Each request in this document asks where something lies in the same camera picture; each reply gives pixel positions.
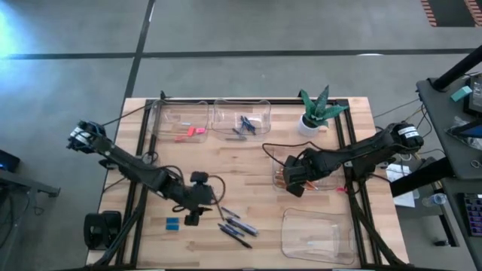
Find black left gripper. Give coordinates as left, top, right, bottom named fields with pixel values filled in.
left=171, top=172, right=214, bottom=227

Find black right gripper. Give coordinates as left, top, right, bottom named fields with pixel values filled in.
left=287, top=148, right=338, bottom=199

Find dark grey pencil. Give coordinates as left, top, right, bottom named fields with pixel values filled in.
left=209, top=187, right=225, bottom=222

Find clear plastic bin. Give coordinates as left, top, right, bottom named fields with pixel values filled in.
left=210, top=98, right=272, bottom=143
left=148, top=99, right=210, bottom=145
left=280, top=207, right=358, bottom=266
left=271, top=145, right=342, bottom=192

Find blue pen white print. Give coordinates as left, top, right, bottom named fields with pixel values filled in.
left=217, top=223, right=246, bottom=238

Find clear barrel gel pen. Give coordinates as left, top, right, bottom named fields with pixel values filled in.
left=225, top=220, right=259, bottom=237
left=225, top=216, right=260, bottom=235

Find black pen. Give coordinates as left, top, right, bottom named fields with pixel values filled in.
left=219, top=227, right=253, bottom=249

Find green succulent in white pot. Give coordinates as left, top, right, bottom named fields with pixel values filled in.
left=298, top=84, right=350, bottom=138

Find white paper sheets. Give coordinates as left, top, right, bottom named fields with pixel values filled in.
left=384, top=163, right=421, bottom=209

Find black bulky device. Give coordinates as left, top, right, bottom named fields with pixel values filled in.
left=83, top=209, right=124, bottom=251

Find black slanted beam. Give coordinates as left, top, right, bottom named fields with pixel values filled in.
left=389, top=156, right=455, bottom=199

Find clear plastic bottle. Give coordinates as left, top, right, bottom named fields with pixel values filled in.
left=420, top=193, right=448, bottom=208

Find grey desk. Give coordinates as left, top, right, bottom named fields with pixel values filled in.
left=416, top=73, right=482, bottom=181
left=440, top=176, right=482, bottom=271

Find dark keyboard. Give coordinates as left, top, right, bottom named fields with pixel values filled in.
left=462, top=192, right=482, bottom=238

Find tablet with blue screen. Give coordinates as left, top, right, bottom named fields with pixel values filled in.
left=447, top=120, right=482, bottom=139

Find grey cart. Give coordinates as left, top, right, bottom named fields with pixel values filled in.
left=0, top=167, right=62, bottom=271

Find teal box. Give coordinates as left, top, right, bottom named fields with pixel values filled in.
left=450, top=85, right=474, bottom=102

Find black slanted pole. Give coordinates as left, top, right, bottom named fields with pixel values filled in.
left=431, top=44, right=482, bottom=93

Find black device blue light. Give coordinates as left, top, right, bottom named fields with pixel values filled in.
left=0, top=149, right=22, bottom=173

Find black electronic device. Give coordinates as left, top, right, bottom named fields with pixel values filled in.
left=462, top=73, right=482, bottom=117

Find black mat striped edges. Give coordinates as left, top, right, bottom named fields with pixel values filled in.
left=420, top=0, right=482, bottom=28

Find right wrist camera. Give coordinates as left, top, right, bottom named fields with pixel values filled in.
left=282, top=154, right=308, bottom=185

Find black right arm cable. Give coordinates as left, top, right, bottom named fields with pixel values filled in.
left=261, top=141, right=322, bottom=167

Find black aluminium table frame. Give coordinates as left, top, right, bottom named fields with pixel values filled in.
left=86, top=90, right=410, bottom=270

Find thin black cable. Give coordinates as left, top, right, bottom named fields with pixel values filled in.
left=106, top=90, right=182, bottom=127

